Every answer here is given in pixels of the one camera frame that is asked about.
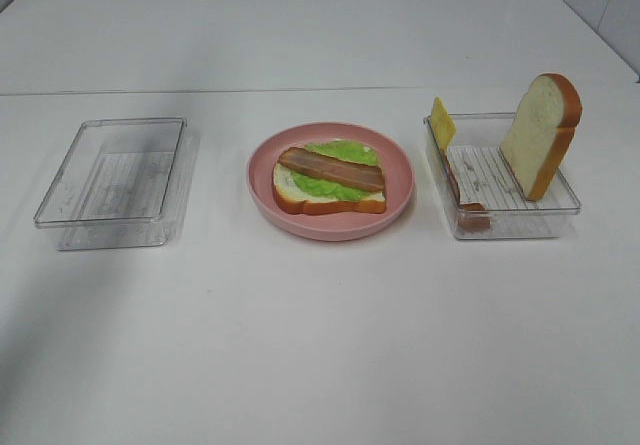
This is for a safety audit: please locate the green lettuce leaf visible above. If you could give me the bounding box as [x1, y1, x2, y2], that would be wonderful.
[289, 140, 383, 201]

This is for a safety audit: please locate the bread slice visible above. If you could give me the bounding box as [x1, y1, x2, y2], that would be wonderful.
[500, 73, 582, 201]
[272, 159, 386, 215]

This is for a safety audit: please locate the bacon strip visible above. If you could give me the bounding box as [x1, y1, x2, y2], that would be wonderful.
[278, 147, 385, 192]
[441, 151, 491, 233]

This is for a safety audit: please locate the yellow cheese slice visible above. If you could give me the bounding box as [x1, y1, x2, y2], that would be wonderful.
[430, 97, 457, 154]

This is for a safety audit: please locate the pink round plate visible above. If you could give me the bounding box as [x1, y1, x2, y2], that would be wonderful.
[247, 122, 415, 241]

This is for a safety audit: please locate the right clear plastic tray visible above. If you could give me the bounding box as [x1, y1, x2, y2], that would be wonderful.
[424, 112, 581, 240]

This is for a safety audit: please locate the clear plastic tray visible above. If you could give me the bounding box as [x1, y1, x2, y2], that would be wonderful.
[34, 118, 192, 251]
[424, 112, 581, 240]

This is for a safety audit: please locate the left clear plastic tray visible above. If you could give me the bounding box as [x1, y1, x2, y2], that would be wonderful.
[34, 118, 192, 251]

